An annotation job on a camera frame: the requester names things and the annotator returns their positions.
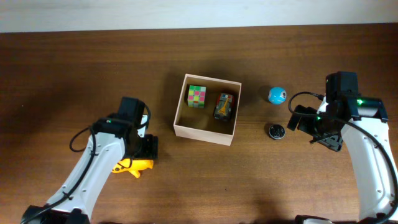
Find black round disc toy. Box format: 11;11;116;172
269;124;285;140

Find blue toy ball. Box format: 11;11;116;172
268;87;287;105

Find open white cardboard box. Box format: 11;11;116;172
174;74;242;146

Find grey red toy truck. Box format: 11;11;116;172
213;93;234;121

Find orange toy hippo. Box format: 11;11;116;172
112;159;154;178

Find pastel puzzle cube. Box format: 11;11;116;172
187;85;206;108

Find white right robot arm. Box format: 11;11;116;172
287;72;397;223

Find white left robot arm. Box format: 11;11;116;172
21;97;159;223

